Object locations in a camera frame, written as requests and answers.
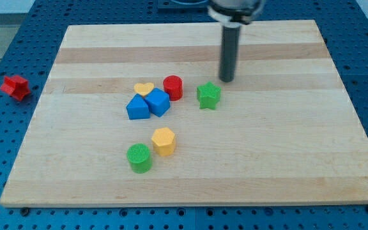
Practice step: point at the blue triangle block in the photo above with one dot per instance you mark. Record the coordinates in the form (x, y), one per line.
(137, 108)

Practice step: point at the red cylinder block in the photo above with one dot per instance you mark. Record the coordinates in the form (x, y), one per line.
(173, 86)

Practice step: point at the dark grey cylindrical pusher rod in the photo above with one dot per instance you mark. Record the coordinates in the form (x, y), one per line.
(229, 53)

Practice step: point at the green star block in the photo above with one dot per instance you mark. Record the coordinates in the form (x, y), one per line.
(208, 95)

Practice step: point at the yellow heart block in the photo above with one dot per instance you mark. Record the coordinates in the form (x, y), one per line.
(144, 89)

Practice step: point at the light wooden board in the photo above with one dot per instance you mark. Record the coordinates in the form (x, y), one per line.
(284, 132)

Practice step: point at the green cylinder block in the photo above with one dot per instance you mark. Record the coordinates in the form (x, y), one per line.
(139, 158)

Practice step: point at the blue cube block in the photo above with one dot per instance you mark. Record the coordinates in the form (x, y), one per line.
(158, 102)

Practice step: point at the red star block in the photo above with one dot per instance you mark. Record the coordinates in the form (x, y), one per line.
(16, 86)

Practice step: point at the yellow hexagon block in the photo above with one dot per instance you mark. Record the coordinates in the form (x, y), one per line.
(164, 141)

